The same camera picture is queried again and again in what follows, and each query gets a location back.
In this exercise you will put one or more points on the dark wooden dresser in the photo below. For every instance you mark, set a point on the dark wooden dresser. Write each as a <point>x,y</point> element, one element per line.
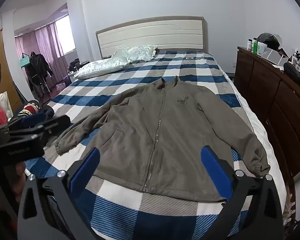
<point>260,80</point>

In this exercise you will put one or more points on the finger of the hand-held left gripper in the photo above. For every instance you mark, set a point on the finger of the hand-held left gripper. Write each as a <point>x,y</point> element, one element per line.
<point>35,118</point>
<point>60,122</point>

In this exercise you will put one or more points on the wooden wardrobe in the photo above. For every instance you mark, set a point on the wooden wardrobe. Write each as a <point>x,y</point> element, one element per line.
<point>0,62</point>

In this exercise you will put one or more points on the blue white plaid blanket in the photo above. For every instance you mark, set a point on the blue white plaid blanket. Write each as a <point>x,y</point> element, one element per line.
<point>140,72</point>

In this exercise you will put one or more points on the black jacket on rack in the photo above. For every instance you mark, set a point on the black jacket on rack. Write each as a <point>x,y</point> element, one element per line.
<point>40,65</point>

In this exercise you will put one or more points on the silver satin pillow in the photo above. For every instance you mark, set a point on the silver satin pillow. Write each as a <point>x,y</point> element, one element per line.
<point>100,67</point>

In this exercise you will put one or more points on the white box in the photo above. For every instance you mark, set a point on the white box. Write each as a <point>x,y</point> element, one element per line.
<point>275,57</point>

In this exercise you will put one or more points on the purple curtain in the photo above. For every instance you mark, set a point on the purple curtain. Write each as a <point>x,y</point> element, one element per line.
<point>40,45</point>

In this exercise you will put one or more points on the white bed sheet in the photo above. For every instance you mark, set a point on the white bed sheet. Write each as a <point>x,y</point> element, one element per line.
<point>260,135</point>

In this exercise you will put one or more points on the black pouch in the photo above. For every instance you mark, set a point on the black pouch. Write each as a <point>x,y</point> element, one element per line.
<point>292,72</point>

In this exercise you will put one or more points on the green white bottle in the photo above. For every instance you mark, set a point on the green white bottle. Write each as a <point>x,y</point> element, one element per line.
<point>260,48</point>

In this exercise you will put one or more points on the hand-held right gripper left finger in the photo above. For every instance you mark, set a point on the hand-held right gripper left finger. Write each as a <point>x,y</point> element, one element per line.
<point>86,170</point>

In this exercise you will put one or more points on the grey-brown zip jacket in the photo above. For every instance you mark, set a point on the grey-brown zip jacket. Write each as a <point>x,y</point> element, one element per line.
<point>165,130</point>

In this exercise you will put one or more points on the dark bag on nightstand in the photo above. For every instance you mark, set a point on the dark bag on nightstand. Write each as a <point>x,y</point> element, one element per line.
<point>76,65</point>

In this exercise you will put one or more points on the white ruffled pillow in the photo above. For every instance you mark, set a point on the white ruffled pillow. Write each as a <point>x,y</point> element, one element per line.
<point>137,52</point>

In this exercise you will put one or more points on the teal paper bag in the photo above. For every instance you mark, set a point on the teal paper bag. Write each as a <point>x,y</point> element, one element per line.
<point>24,62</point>

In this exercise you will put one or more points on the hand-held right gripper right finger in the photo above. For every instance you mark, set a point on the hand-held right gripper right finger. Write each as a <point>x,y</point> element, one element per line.
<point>216,172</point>

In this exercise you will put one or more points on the beige bed headboard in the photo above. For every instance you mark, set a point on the beige bed headboard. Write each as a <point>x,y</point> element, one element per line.
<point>150,32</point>

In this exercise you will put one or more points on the red patterned cloth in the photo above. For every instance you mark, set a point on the red patterned cloth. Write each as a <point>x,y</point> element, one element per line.
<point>31,107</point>

